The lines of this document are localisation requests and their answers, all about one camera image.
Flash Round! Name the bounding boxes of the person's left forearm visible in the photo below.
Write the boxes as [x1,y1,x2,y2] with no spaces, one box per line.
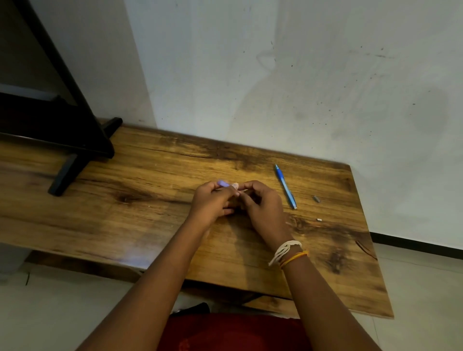
[77,218,215,351]

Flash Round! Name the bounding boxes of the blue ballpoint pen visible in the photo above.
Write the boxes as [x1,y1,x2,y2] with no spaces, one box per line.
[274,164,298,210]

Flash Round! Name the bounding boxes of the person's right hand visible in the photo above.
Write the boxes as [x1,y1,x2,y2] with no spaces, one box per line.
[236,180,294,251]

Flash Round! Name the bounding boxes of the orange thread wristband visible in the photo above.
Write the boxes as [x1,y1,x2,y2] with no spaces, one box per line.
[279,250,310,270]

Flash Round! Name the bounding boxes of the white thread wristband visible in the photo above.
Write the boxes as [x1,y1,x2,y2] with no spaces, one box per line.
[268,240,302,267]

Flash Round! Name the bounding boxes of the black television with stand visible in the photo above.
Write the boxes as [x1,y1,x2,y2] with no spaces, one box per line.
[0,0,123,197]

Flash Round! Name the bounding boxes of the person's right forearm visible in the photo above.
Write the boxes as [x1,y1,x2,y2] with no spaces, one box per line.
[272,250,382,351]

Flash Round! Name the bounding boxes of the person's red garment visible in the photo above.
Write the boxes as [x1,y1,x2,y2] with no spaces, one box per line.
[157,313,314,351]

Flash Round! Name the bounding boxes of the person's left hand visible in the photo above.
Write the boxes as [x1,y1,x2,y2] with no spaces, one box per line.
[187,180,241,232]

